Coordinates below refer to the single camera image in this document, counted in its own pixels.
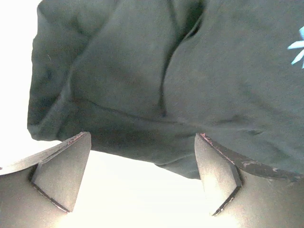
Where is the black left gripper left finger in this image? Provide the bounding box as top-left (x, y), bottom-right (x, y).
top-left (0, 132), bottom-right (91, 228)

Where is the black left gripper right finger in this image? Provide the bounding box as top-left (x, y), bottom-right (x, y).
top-left (195, 134), bottom-right (304, 228)

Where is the black t shirt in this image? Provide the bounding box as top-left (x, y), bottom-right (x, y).
top-left (28, 0), bottom-right (304, 179)

